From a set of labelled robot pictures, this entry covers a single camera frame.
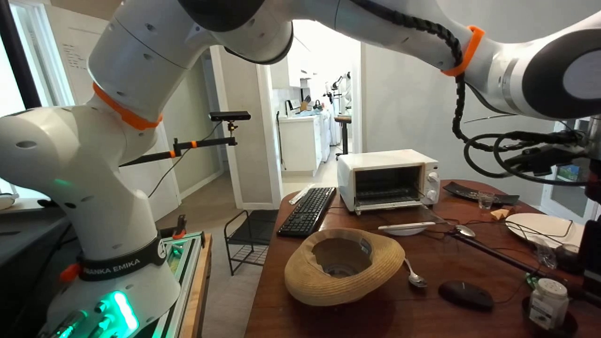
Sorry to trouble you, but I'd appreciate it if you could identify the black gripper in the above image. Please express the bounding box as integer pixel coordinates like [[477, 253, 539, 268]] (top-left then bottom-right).
[[581, 155, 601, 277]]

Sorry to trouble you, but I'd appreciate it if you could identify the small jar white top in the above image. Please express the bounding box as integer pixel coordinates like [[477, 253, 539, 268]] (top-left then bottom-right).
[[528, 276, 571, 332]]

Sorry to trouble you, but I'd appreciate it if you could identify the clear glass tumbler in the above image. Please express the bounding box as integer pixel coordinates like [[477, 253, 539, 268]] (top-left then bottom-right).
[[475, 189, 496, 212]]

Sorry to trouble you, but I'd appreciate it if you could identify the black stick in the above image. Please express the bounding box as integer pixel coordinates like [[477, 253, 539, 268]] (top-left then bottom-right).
[[447, 229, 543, 277]]

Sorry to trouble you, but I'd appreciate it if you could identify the black flat tray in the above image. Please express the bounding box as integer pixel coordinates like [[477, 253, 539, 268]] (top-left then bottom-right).
[[442, 178, 522, 208]]

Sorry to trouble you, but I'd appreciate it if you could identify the black computer mouse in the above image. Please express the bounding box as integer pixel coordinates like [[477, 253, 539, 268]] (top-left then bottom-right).
[[438, 277, 496, 313]]

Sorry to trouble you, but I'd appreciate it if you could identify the white toaster oven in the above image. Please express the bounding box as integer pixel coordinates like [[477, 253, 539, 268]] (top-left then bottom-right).
[[336, 146, 442, 238]]

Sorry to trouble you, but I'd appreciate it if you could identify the black computer keyboard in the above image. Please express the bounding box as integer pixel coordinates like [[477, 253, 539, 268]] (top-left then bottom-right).
[[276, 185, 338, 240]]

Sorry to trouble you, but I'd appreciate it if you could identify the white kitchen counter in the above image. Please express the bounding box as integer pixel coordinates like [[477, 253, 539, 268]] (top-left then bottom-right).
[[278, 110, 325, 176]]

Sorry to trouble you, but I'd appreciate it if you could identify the black metal chair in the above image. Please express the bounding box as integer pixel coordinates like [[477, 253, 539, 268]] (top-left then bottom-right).
[[222, 208, 280, 277]]

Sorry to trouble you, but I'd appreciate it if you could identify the wooden base board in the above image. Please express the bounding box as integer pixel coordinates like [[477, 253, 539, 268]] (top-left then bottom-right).
[[179, 232, 214, 338]]

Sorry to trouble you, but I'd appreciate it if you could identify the white whiteboard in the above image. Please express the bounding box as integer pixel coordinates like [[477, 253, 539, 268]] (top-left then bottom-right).
[[43, 3, 119, 108]]

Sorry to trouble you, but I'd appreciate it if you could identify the black braided cable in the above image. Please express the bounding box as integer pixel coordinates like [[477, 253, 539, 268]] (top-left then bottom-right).
[[350, 0, 588, 185]]

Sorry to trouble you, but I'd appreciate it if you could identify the black bar camera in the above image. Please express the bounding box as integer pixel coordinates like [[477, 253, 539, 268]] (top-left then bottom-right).
[[207, 108, 254, 123]]

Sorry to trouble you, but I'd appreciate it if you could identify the aluminium rail frame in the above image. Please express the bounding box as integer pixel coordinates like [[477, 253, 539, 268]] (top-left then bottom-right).
[[149, 229, 209, 338]]

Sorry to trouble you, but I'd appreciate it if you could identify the black window post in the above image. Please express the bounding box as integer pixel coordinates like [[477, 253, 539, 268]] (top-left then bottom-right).
[[0, 0, 43, 110]]

